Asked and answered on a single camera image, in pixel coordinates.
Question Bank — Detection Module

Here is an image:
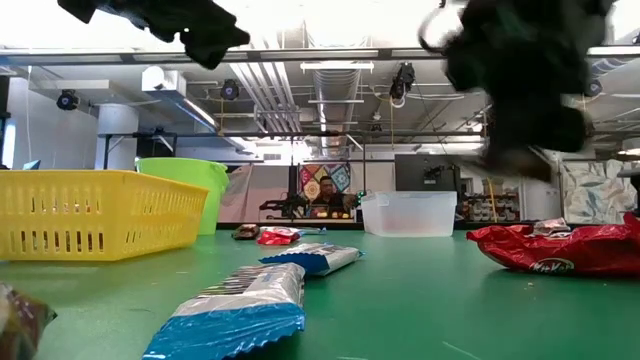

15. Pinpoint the storage shelf with items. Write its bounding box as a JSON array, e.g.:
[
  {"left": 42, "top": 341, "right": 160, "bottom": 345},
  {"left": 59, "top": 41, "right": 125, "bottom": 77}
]
[{"left": 459, "top": 192, "right": 522, "bottom": 223}]

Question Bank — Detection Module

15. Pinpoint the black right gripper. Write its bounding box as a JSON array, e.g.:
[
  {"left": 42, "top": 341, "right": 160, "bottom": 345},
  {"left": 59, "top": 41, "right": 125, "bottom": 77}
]
[{"left": 442, "top": 0, "right": 615, "bottom": 156}]

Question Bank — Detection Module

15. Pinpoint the seated person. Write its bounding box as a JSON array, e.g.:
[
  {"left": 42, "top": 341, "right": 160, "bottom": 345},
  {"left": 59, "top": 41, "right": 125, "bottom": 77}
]
[{"left": 309, "top": 175, "right": 351, "bottom": 215}]

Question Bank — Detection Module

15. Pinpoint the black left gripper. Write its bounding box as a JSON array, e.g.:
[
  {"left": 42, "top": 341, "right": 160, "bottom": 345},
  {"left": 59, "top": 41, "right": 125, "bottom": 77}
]
[{"left": 57, "top": 0, "right": 251, "bottom": 70}]

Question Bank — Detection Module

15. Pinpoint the yellow hanging strap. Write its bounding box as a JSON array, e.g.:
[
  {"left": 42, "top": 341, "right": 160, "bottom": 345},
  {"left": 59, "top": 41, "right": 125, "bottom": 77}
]
[{"left": 487, "top": 177, "right": 499, "bottom": 223}]

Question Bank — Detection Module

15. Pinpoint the clear plastic container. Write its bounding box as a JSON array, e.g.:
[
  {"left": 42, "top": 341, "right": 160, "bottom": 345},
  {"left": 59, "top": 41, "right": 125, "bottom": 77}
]
[{"left": 359, "top": 190, "right": 459, "bottom": 238}]

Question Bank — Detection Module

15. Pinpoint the brown candy bar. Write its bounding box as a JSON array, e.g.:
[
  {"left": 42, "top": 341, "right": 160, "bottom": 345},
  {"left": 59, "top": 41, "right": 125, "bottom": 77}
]
[
  {"left": 0, "top": 282, "right": 58, "bottom": 360},
  {"left": 232, "top": 223, "right": 261, "bottom": 241}
]

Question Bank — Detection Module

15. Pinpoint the black monitor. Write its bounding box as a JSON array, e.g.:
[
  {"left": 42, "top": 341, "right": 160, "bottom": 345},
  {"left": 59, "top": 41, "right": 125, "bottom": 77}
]
[{"left": 393, "top": 153, "right": 462, "bottom": 194}]

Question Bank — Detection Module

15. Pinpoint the colourful patchwork quilt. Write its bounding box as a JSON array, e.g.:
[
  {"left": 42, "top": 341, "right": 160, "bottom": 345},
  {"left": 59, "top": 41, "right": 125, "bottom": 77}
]
[{"left": 298, "top": 163, "right": 352, "bottom": 202}]

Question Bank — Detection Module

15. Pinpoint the lime green plastic bucket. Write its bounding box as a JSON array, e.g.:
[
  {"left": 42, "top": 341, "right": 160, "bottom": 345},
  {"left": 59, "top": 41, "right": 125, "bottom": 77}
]
[{"left": 134, "top": 157, "right": 230, "bottom": 236}]

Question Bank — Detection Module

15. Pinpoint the silver ventilation duct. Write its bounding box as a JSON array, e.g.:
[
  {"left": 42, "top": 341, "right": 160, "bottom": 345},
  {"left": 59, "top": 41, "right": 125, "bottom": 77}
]
[{"left": 312, "top": 67, "right": 362, "bottom": 157}]

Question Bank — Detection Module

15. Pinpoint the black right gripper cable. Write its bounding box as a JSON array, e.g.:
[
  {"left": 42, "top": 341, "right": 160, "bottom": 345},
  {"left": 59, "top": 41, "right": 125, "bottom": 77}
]
[{"left": 418, "top": 3, "right": 452, "bottom": 57}]

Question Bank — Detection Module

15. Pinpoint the patterned wall tapestry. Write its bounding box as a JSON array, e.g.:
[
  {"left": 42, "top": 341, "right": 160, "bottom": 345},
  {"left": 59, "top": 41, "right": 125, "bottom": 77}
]
[{"left": 562, "top": 159, "right": 640, "bottom": 225}]

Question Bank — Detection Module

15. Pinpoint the green table mat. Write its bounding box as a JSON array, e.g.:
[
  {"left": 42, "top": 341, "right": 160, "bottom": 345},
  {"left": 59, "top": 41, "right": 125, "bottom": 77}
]
[{"left": 0, "top": 228, "right": 640, "bottom": 360}]

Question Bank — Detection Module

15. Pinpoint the yellow slotted plastic basket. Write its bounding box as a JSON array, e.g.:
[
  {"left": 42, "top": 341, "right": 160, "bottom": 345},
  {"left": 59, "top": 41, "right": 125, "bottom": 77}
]
[{"left": 0, "top": 169, "right": 210, "bottom": 262}]

